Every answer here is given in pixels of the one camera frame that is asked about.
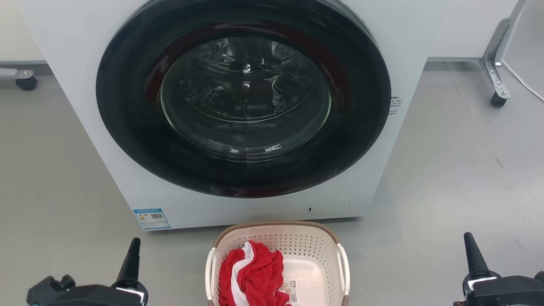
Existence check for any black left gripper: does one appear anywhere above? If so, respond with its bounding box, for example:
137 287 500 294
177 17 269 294
28 238 149 306

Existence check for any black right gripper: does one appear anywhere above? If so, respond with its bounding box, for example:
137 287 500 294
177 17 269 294
453 232 544 306

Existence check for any cream plastic laundry basket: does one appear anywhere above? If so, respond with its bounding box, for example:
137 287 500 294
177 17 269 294
205 221 351 306

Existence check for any printed paper instruction sheet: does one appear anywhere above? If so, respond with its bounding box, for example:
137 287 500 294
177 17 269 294
278 279 298 303

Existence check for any blue energy label sticker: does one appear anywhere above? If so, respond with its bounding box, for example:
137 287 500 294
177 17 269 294
133 208 171 230

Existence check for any red and white garment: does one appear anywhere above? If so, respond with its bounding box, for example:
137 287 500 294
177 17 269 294
218 241 292 306

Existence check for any round dark washing machine door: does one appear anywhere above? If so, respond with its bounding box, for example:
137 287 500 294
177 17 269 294
96 0 391 198

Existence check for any round white filter cover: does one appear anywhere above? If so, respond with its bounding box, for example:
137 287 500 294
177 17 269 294
306 198 351 218

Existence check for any white front-load washing machine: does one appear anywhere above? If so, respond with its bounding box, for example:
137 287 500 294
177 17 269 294
17 0 430 231

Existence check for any metal leg with black caster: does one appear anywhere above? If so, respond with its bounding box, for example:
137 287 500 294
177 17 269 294
479 18 512 108

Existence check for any grey foot with black caster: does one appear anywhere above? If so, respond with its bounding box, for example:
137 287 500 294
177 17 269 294
0 68 38 91

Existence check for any white partition panel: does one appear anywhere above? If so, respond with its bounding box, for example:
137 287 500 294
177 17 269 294
426 0 528 62

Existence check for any white cable on floor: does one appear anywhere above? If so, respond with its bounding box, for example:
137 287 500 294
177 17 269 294
501 61 544 103

